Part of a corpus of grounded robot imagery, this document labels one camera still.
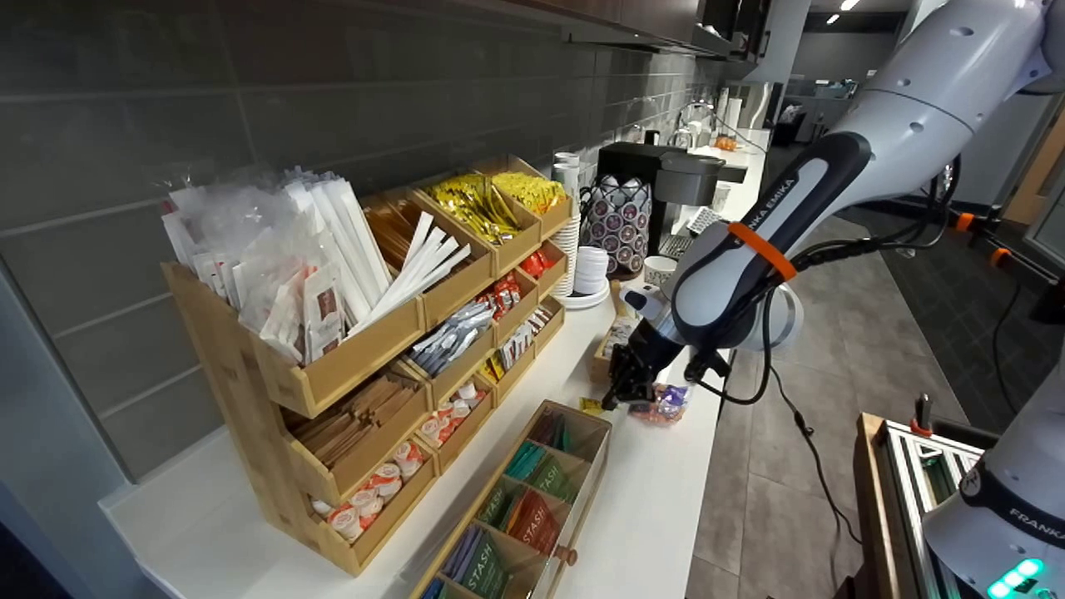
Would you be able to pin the purple snack packet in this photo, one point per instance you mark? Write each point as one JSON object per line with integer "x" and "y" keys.
{"x": 667, "y": 405}

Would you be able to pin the black wire pod holder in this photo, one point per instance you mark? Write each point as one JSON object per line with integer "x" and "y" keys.
{"x": 616, "y": 222}

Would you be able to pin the white wrapped stir sticks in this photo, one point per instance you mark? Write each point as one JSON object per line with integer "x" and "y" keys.
{"x": 430, "y": 259}

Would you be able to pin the wooden aluminium frame stand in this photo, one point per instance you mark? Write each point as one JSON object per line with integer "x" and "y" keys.
{"x": 904, "y": 476}

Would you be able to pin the small bamboo creamer box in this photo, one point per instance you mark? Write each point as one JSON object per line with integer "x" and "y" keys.
{"x": 600, "y": 364}

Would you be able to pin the bright yellow sachets pile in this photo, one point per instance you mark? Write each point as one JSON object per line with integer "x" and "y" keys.
{"x": 539, "y": 194}

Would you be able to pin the gold yellow sachets pile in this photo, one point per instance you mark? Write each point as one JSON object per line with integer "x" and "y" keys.
{"x": 475, "y": 203}

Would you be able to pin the bamboo tea bag box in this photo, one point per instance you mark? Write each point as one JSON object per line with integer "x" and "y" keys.
{"x": 519, "y": 536}

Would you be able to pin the single paper cup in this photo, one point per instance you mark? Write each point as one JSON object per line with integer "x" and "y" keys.
{"x": 658, "y": 272}

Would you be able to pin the clear plastic cutlery packets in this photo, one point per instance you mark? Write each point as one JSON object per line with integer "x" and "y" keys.
{"x": 290, "y": 253}

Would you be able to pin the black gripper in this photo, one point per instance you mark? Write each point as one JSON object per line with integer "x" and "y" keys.
{"x": 638, "y": 364}

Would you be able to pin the left paper cup stack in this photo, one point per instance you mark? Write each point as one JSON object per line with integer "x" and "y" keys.
{"x": 567, "y": 240}

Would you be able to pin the red sachets pile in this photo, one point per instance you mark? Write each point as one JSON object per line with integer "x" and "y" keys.
{"x": 539, "y": 263}

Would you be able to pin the bamboo three-tier condiment rack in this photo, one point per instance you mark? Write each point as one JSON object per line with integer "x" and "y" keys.
{"x": 341, "y": 451}

